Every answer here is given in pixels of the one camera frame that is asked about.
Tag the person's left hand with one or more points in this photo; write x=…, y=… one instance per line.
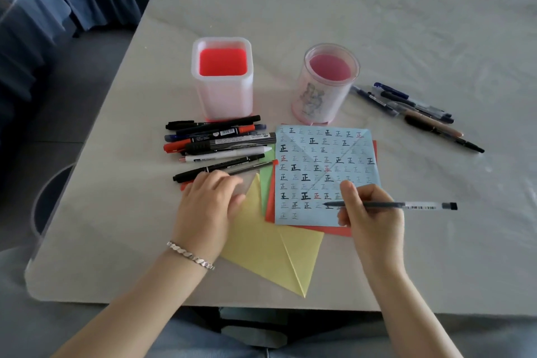
x=205, y=219

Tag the person's right hand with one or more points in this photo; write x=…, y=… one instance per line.
x=377, y=240

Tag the red gel pen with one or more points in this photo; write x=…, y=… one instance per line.
x=184, y=185

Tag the thin black fineliner pen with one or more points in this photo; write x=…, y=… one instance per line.
x=218, y=167

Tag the yellow paper sheet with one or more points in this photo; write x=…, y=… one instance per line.
x=260, y=244

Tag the slim navy pen white end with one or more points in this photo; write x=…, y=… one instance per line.
x=428, y=206

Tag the red paper sheet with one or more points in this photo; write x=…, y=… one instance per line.
x=270, y=202

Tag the green paper sheet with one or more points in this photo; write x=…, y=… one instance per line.
x=266, y=185

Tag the white pen with black label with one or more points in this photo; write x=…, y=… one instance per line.
x=239, y=153

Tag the red black double-tip marker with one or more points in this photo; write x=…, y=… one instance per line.
x=174, y=146

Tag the thick black grey marker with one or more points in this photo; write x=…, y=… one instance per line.
x=235, y=143

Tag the blue paper with writing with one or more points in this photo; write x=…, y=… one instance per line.
x=335, y=152

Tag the black marker pen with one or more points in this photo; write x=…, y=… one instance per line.
x=178, y=125

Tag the square white red pen holder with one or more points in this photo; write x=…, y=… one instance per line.
x=222, y=97

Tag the thin black pen with clip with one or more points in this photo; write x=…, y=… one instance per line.
x=461, y=143

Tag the pile of assorted pens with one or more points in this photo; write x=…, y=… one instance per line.
x=415, y=110

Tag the round pink pen holder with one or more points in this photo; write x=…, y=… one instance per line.
x=314, y=97

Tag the person's left forearm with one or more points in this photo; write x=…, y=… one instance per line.
x=126, y=311

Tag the person's right forearm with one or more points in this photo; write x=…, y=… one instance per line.
x=415, y=324

